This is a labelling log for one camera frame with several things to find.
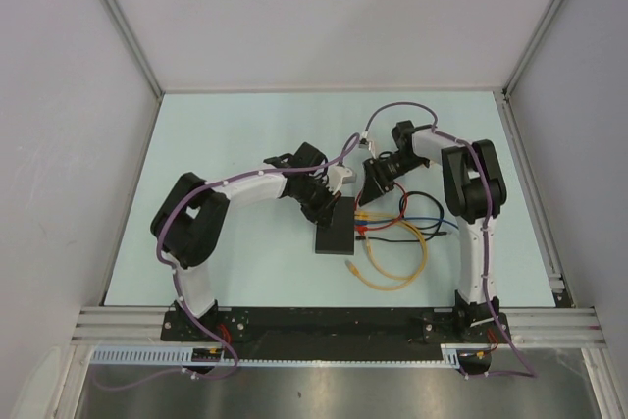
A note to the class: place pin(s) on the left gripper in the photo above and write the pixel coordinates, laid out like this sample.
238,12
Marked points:
323,213

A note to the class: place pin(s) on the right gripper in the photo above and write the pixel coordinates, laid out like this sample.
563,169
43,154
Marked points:
376,182

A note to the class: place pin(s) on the black network switch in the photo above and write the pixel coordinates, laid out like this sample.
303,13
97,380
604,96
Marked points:
338,237

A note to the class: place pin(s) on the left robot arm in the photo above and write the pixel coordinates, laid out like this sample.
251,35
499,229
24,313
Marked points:
188,224

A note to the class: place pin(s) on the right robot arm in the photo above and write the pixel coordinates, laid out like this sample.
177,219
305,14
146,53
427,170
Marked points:
474,191

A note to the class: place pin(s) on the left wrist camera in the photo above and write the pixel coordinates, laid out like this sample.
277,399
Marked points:
338,176

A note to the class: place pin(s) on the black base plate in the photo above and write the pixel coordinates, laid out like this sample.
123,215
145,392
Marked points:
342,334

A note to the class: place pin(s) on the aluminium frame rail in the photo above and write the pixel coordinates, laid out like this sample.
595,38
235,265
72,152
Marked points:
526,327

